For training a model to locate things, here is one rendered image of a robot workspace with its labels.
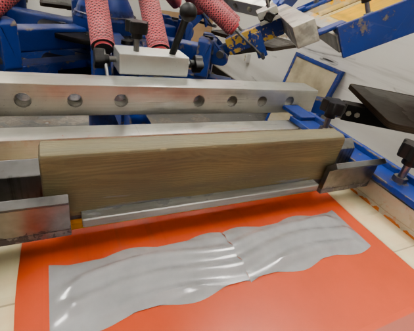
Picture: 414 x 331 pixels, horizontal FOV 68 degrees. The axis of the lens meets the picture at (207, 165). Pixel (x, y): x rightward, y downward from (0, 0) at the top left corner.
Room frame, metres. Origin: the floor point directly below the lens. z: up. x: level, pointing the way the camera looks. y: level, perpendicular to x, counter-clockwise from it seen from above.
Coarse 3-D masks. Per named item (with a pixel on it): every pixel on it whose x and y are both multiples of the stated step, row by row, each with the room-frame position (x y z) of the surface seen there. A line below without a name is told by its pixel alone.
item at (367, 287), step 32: (224, 224) 0.28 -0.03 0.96; (256, 224) 0.30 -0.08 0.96; (352, 224) 0.33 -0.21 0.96; (352, 256) 0.27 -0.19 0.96; (384, 256) 0.28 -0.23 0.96; (256, 288) 0.20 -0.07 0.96; (288, 288) 0.21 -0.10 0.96; (320, 288) 0.22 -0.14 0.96; (352, 288) 0.22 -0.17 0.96; (384, 288) 0.23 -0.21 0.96; (288, 320) 0.17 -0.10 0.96; (320, 320) 0.18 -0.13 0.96; (352, 320) 0.19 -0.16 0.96
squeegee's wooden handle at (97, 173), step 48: (48, 144) 0.22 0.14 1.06; (96, 144) 0.24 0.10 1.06; (144, 144) 0.25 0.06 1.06; (192, 144) 0.27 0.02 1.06; (240, 144) 0.30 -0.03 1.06; (288, 144) 0.33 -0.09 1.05; (336, 144) 0.37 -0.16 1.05; (48, 192) 0.20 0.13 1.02; (96, 192) 0.22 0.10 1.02; (144, 192) 0.25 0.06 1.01; (192, 192) 0.27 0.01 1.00
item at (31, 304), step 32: (128, 224) 0.25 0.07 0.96; (160, 224) 0.26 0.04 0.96; (192, 224) 0.27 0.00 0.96; (32, 256) 0.19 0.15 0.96; (64, 256) 0.19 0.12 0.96; (96, 256) 0.20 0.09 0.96; (32, 288) 0.16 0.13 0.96; (224, 288) 0.19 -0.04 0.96; (32, 320) 0.13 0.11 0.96; (128, 320) 0.14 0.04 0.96; (160, 320) 0.15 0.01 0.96; (192, 320) 0.15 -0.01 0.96; (224, 320) 0.16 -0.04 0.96; (256, 320) 0.17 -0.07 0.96
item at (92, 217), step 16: (224, 192) 0.29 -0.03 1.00; (240, 192) 0.30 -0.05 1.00; (256, 192) 0.31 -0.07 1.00; (272, 192) 0.31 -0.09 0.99; (288, 192) 0.33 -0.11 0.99; (112, 208) 0.23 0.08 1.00; (128, 208) 0.23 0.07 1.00; (144, 208) 0.24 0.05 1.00; (160, 208) 0.24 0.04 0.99; (176, 208) 0.25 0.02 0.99; (192, 208) 0.26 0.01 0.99; (96, 224) 0.21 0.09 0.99
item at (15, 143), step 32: (0, 128) 0.35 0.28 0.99; (32, 128) 0.36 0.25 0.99; (64, 128) 0.38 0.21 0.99; (96, 128) 0.40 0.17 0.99; (128, 128) 0.42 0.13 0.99; (160, 128) 0.44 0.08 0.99; (192, 128) 0.46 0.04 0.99; (224, 128) 0.49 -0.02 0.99; (256, 128) 0.51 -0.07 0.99; (288, 128) 0.54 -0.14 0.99; (0, 160) 0.31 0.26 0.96; (384, 192) 0.38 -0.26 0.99
